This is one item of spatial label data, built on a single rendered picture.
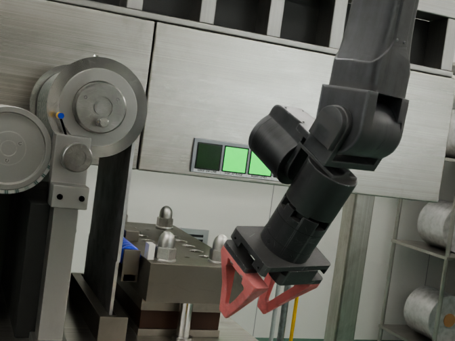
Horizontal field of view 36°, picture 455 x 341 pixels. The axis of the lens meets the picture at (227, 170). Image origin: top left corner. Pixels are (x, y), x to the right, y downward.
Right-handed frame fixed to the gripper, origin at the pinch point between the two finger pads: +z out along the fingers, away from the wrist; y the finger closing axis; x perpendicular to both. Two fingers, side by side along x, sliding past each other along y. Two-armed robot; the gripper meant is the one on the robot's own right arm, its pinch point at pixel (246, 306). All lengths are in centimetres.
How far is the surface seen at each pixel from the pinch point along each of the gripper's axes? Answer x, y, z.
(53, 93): -43.0, 7.1, -0.3
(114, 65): -43.2, -0.5, -6.3
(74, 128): -39.4, 4.1, 3.0
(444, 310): -99, -315, 132
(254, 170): -50, -48, 15
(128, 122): -38.0, -3.4, 0.0
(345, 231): -48, -89, 29
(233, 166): -52, -44, 15
